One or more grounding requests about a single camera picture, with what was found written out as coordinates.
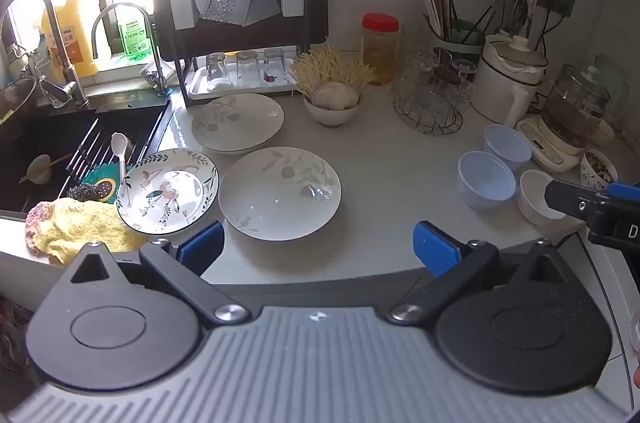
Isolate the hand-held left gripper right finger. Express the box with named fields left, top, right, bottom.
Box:
left=390, top=220, right=569, bottom=324

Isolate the dark cooking pot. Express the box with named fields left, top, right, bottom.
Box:
left=0, top=74, right=40, bottom=130

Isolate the colourful floral plate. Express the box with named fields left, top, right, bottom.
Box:
left=116, top=148, right=220, bottom=235

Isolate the plain white ceramic bowl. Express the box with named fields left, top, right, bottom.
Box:
left=517, top=169, right=568, bottom=226

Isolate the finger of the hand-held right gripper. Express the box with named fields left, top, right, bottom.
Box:
left=607, top=182, right=640, bottom=203
left=544, top=177, right=608, bottom=222

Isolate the pale blue plastic bowl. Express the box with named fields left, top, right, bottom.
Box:
left=457, top=151, right=517, bottom=211
left=482, top=124, right=533, bottom=173

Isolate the chrome small faucet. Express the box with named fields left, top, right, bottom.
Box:
left=91, top=2, right=173, bottom=96

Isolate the small bowl in sink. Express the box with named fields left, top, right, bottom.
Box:
left=25, top=153, right=54, bottom=185

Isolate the wire rack with glass cups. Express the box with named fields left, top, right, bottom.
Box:
left=392, top=47, right=476, bottom=135

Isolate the white leaf-print plate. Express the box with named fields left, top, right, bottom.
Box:
left=190, top=93, right=285, bottom=155
left=218, top=146, right=343, bottom=241

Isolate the black sink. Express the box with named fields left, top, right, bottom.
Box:
left=0, top=96, right=174, bottom=220

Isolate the green soap bottle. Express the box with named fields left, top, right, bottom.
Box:
left=118, top=10, right=152, bottom=64

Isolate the onion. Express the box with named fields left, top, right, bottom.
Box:
left=312, top=82, right=360, bottom=111

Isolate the yellow detergent bottle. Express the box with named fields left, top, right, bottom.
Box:
left=42, top=0, right=102, bottom=77

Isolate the white bowl holding onion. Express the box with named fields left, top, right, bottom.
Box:
left=303, top=92, right=363, bottom=128

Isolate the bundle of dried noodles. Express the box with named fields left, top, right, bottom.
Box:
left=290, top=44, right=377, bottom=95

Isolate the red-lidded plastic jar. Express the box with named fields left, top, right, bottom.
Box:
left=361, top=13, right=402, bottom=86

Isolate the white electric cooking pot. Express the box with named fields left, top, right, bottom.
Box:
left=470, top=34, right=549, bottom=129

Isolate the black dish rack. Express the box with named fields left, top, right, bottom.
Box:
left=151, top=0, right=328, bottom=109

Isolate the white drip tray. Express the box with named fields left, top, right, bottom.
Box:
left=185, top=53, right=302, bottom=99

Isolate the dark tall faucet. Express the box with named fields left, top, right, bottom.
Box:
left=0, top=0, right=91, bottom=110

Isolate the white ceramic spoon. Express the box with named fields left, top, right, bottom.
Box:
left=110, top=132, right=129, bottom=185

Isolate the drinking glass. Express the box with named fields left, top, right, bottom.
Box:
left=235, top=50, right=263, bottom=86
left=205, top=52, right=232, bottom=90
left=263, top=47, right=288, bottom=83

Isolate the roll-up sink drain rack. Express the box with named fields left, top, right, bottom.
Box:
left=65, top=116, right=167, bottom=199

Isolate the teal dish pad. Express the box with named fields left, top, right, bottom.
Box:
left=80, top=163, right=126, bottom=204

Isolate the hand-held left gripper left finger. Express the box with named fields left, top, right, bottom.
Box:
left=69, top=220, right=251, bottom=325

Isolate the glass electric kettle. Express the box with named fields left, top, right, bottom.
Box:
left=515, top=64, right=612, bottom=173

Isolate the yellow dish cloth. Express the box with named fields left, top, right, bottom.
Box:
left=25, top=198, right=152, bottom=267

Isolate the patterned bowl with grains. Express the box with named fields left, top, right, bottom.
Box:
left=580, top=147, right=619, bottom=191

